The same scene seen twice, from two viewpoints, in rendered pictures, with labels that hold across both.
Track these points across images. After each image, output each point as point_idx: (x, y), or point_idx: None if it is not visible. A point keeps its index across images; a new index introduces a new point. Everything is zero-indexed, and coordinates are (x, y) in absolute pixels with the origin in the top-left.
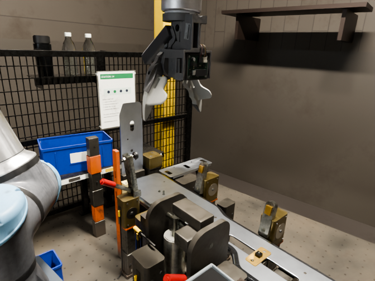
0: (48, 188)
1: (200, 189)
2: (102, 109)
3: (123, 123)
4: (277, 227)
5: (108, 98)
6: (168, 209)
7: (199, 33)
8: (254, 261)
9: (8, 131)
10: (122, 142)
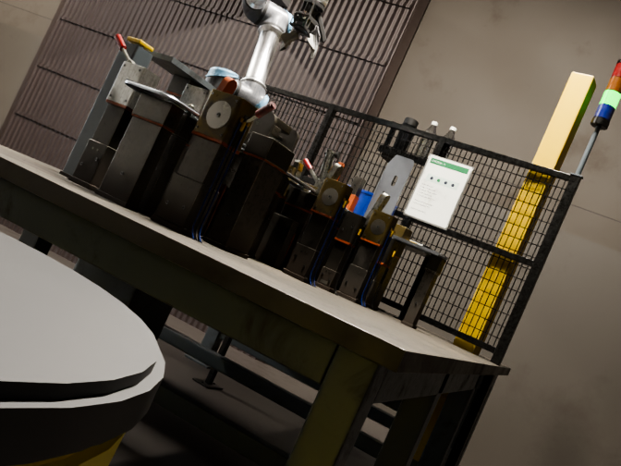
0: (250, 93)
1: (366, 216)
2: (416, 193)
3: (386, 173)
4: (326, 186)
5: (428, 184)
6: (282, 135)
7: (306, 6)
8: None
9: (261, 68)
10: (377, 191)
